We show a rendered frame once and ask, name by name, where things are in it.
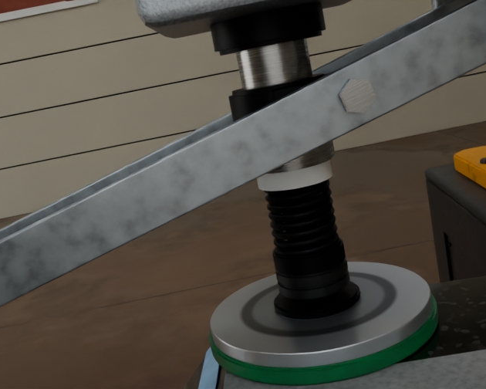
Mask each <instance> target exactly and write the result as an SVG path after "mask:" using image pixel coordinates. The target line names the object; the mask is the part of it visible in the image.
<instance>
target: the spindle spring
mask: <svg viewBox="0 0 486 389"><path fill-rule="evenodd" d="M329 182H330V181H329V180H326V181H323V182H320V183H318V184H313V185H310V186H307V187H303V188H296V189H291V190H285V191H264V192H265V193H267V195H266V196H265V200H266V201H267V202H269V203H268V204H267V209H268V210H269V211H270V212H269V214H268V217H269V218H270V219H271V220H272V221H271V222H270V226H271V227H272V228H273V230H272V235H273V236H274V237H275V238H274V240H273V242H274V245H276V246H278V248H276V249H275V252H276V253H278V254H279V255H286V256H299V255H310V254H314V253H317V252H321V251H323V250H326V249H328V248H330V247H331V246H333V245H335V244H336V243H337V241H338V240H339V234H338V232H337V225H336V223H335V222H336V216H335V215H334V214H333V213H334V211H335V209H334V207H333V206H332V201H333V199H332V198H331V197H330V195H331V194H332V192H331V189H330V188H329ZM312 186H315V187H314V188H311V189H309V190H306V191H301V192H298V193H294V194H286V195H279V194H284V193H289V192H293V191H300V190H303V189H306V188H310V187H312ZM321 192H322V193H321ZM314 195H317V196H316V197H314V198H310V197H312V196H314ZM305 198H310V199H308V200H305V201H300V202H296V203H292V204H287V205H281V203H286V202H291V201H299V200H302V199H305ZM317 204H319V205H318V206H316V207H314V208H310V209H307V210H305V211H298V212H294V213H288V214H282V213H283V212H288V211H297V210H301V209H304V208H309V207H312V206H314V205H317ZM319 213H320V215H317V214H319ZM313 215H317V216H316V217H313V218H309V219H306V220H302V221H298V222H287V223H282V222H286V221H294V220H299V219H303V218H308V217H311V216H313ZM319 223H322V224H320V225H317V224H319ZM313 225H317V226H315V227H312V228H307V227H310V226H313ZM301 228H307V229H304V230H300V231H295V232H283V231H288V230H296V229H301ZM320 232H323V233H321V234H319V235H316V236H313V237H311V238H305V239H300V240H294V241H284V240H285V239H295V238H304V237H308V236H311V235H315V234H318V233H320ZM326 239H328V240H327V241H325V240H326ZM323 241H325V242H323ZM320 242H323V243H321V244H318V245H315V246H312V247H308V248H305V249H295V248H301V247H306V246H309V245H314V244H317V243H320ZM288 249H294V250H288Z"/></svg>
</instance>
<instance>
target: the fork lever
mask: <svg viewBox="0 0 486 389"><path fill-rule="evenodd" d="M484 64H486V0H450V1H449V2H446V3H444V4H443V5H441V6H439V7H437V8H435V9H433V10H431V11H429V12H427V13H425V14H423V15H421V16H419V17H417V18H415V19H413V20H411V21H409V22H407V23H405V24H403V25H401V26H399V27H397V28H395V29H394V30H392V31H390V32H388V33H386V34H384V35H382V36H380V37H378V38H376V39H374V40H372V41H370V42H368V43H366V44H364V45H362V46H360V47H358V48H356V49H354V50H352V51H350V52H348V53H346V54H344V55H342V56H340V57H339V58H337V59H334V60H333V61H331V62H329V63H327V64H325V65H323V66H320V67H319V68H317V69H314V70H313V71H312V74H318V73H324V74H327V73H328V74H327V75H325V76H323V77H321V78H319V79H317V80H315V81H313V82H311V83H309V84H307V85H305V86H303V87H301V88H300V89H298V90H296V91H294V92H292V93H290V94H288V95H286V96H284V97H282V98H280V99H278V100H276V101H274V102H272V103H270V104H268V105H266V106H264V107H262V108H260V109H258V110H256V111H254V112H252V113H250V114H248V115H246V116H244V117H242V118H241V119H239V120H236V121H235V122H233V118H232V114H231V112H230V113H228V114H226V115H224V116H223V117H220V118H218V119H216V120H214V121H212V122H210V123H208V124H206V125H204V126H203V127H200V128H198V129H196V130H194V131H192V132H190V133H189V134H187V135H185V136H183V137H181V138H179V139H177V140H175V141H173V142H171V143H169V144H167V145H165V146H163V147H161V148H159V149H157V150H155V151H153V152H151V153H149V154H147V155H145V156H143V157H141V158H139V159H137V160H136V161H134V162H132V163H130V164H128V165H126V166H124V167H122V168H120V169H118V170H116V171H114V172H112V173H110V174H108V175H106V176H104V177H102V178H100V179H98V180H96V181H94V182H92V183H90V184H88V185H87V186H85V187H83V188H80V189H79V190H77V191H74V192H73V193H71V194H68V195H67V196H65V197H63V198H60V199H59V200H57V201H54V202H53V203H51V204H49V205H47V206H45V207H43V208H40V209H39V210H37V211H35V212H33V213H32V214H30V215H27V216H25V217H24V218H21V219H19V220H18V221H16V222H13V223H11V224H10V225H7V226H5V227H4V228H1V229H0V306H3V305H5V304H6V303H9V302H11V301H13V300H14V299H17V298H19V297H20V296H23V295H25V294H26V293H29V292H31V291H33V290H34V289H37V288H39V287H40V286H43V285H45V284H46V283H48V282H51V281H53V280H54V279H57V278H59V277H60V276H63V275H65V274H66V273H68V272H71V271H73V270H74V269H77V268H79V267H80V266H83V265H85V264H87V263H88V262H91V261H93V260H94V259H97V258H99V257H100V256H102V255H105V254H107V253H108V252H111V251H113V250H114V249H117V248H119V247H120V246H122V245H125V244H127V243H128V242H131V241H133V240H134V239H136V238H139V237H140V236H142V235H145V234H147V233H148V232H151V231H153V230H154V229H156V228H159V227H160V226H162V225H165V224H167V223H168V222H171V221H173V220H174V219H176V218H179V217H181V216H182V215H185V214H187V213H188V212H190V211H193V210H194V209H196V208H199V207H201V206H202V205H205V204H207V203H208V202H210V201H213V200H214V199H216V198H219V197H221V196H222V195H225V194H227V193H228V192H230V191H233V190H234V189H236V188H239V187H241V186H242V185H244V184H247V183H248V182H250V181H253V180H255V179H256V178H259V177H261V176H262V175H264V174H267V173H268V172H270V171H273V170H275V169H276V168H278V167H281V166H282V165H284V164H287V163H288V162H290V161H293V160H295V159H296V158H298V157H301V156H302V155H304V154H307V153H308V152H310V151H313V150H315V149H316V148H318V147H321V146H322V145H324V144H327V143H329V142H330V141H332V140H335V139H336V138H338V137H341V136H342V135H344V134H347V133H349V132H350V131H352V130H355V129H356V128H358V127H361V126H362V125H364V124H366V123H369V122H370V121H372V120H375V119H376V118H378V117H381V116H382V115H384V114H386V113H389V112H390V111H392V110H395V109H396V108H398V107H401V106H403V105H404V104H406V103H409V102H410V101H412V100H415V99H416V98H418V97H420V96H423V95H424V94H426V93H429V92H430V91H432V90H435V89H436V88H438V87H440V86H443V85H444V84H446V83H449V82H450V81H452V80H454V79H456V78H458V77H460V76H463V75H464V74H466V73H469V72H470V71H472V70H474V69H477V68H478V67H480V66H483V65H484Z"/></svg>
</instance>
